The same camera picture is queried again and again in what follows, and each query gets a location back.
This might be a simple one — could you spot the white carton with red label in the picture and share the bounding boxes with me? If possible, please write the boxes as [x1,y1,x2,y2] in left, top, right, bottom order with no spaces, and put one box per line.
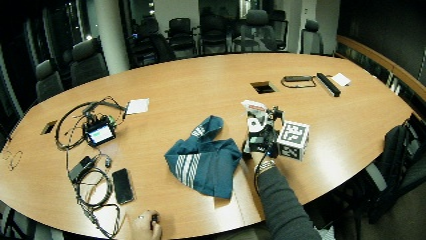
[240,99,270,134]

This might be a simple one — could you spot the white marker cube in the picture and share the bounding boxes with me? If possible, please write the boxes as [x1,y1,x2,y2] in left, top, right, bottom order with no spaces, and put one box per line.
[276,120,312,162]

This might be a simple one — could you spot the black smartphone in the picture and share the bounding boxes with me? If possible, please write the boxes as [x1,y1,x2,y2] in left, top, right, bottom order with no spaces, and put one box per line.
[111,167,136,206]

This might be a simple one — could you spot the long black bar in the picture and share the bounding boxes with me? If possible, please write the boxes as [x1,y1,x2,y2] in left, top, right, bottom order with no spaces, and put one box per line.
[316,72,342,98]

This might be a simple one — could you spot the teal striped cloth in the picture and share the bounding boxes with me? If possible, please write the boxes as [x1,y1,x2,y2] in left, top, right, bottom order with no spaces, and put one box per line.
[164,114,244,200]

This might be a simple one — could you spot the white card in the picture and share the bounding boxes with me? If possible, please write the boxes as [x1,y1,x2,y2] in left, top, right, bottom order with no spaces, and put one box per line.
[330,72,353,87]

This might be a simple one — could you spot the black power pack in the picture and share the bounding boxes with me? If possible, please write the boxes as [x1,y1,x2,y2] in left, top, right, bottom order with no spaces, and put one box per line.
[67,155,96,183]

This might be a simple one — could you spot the grey mesh office chair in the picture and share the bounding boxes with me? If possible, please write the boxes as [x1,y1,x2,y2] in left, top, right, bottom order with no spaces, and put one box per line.
[233,9,280,54]

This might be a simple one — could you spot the black office chair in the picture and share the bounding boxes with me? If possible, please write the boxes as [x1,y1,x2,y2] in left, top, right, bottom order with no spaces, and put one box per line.
[164,17,200,60]
[129,15,177,68]
[270,9,290,52]
[198,13,234,55]

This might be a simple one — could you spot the small device with lit screen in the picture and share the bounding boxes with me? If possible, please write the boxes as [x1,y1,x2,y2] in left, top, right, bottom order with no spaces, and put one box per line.
[83,114,119,148]

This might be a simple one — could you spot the white paper sheet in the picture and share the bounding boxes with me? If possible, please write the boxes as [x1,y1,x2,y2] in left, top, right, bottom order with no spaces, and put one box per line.
[125,97,152,116]

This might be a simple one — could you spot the black chair with bag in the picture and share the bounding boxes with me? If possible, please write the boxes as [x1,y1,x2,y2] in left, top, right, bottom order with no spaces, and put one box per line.
[363,113,426,225]

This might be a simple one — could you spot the eyeglasses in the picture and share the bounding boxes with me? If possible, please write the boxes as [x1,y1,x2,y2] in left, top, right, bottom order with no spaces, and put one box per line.
[0,149,24,172]

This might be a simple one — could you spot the small dark flat card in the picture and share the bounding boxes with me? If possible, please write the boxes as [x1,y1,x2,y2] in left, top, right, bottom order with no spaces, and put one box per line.
[40,119,59,136]

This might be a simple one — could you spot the white column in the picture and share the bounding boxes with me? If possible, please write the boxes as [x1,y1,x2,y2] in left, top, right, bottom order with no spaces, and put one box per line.
[92,0,132,76]

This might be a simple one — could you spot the table cable port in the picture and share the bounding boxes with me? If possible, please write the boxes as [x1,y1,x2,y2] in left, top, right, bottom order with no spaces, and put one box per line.
[249,80,278,95]

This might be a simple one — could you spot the long black cable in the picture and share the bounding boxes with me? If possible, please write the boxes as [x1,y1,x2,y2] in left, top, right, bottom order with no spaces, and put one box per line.
[77,202,124,240]

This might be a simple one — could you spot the coiled black cable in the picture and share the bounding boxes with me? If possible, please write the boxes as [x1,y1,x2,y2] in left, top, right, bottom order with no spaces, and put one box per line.
[72,153,116,208]

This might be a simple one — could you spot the metal wrist bracelet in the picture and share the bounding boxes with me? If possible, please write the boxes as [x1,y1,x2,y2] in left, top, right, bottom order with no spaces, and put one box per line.
[256,159,278,174]

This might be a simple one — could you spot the black glove cable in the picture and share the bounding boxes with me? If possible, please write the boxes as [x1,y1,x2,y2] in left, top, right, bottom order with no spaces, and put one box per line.
[252,151,270,198]

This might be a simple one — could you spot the wooden wall rail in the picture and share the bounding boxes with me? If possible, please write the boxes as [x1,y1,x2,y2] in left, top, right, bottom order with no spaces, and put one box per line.
[336,34,426,103]

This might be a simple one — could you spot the black looped cable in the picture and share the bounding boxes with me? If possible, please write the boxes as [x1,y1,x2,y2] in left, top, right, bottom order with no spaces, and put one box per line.
[53,95,129,152]

